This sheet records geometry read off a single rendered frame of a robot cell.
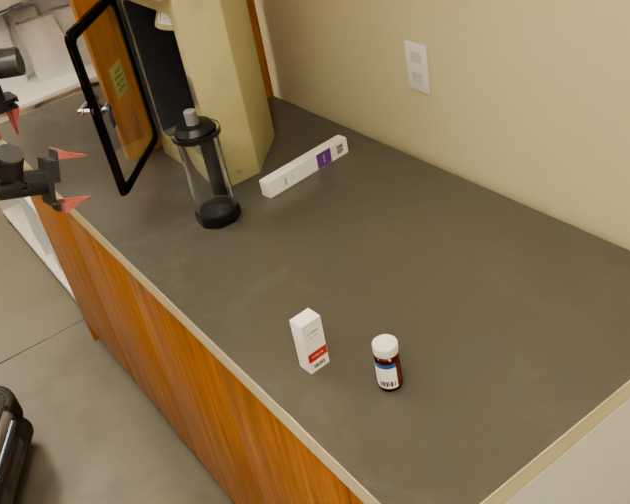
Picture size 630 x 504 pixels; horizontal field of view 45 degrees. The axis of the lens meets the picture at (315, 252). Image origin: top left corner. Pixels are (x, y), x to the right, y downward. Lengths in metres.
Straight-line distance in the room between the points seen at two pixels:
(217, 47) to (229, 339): 0.69
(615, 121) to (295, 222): 0.69
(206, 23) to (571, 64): 0.77
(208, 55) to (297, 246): 0.48
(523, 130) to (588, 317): 0.44
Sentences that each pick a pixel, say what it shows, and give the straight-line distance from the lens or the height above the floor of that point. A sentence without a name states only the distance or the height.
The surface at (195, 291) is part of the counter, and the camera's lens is 1.55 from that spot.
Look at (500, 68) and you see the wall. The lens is 1.60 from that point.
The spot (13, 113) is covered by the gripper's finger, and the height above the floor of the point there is 1.15.
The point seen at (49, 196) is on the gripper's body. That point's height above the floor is 1.08.
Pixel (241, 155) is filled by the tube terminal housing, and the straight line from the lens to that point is 1.86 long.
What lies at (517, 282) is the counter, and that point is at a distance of 1.44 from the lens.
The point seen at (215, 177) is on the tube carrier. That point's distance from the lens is 1.67.
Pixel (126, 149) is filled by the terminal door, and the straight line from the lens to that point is 1.89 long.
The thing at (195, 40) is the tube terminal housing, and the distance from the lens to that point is 1.73.
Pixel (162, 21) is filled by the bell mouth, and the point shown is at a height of 1.33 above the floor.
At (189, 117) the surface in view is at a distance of 1.63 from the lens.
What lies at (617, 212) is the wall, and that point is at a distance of 1.54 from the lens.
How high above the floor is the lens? 1.83
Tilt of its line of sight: 35 degrees down
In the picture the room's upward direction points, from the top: 11 degrees counter-clockwise
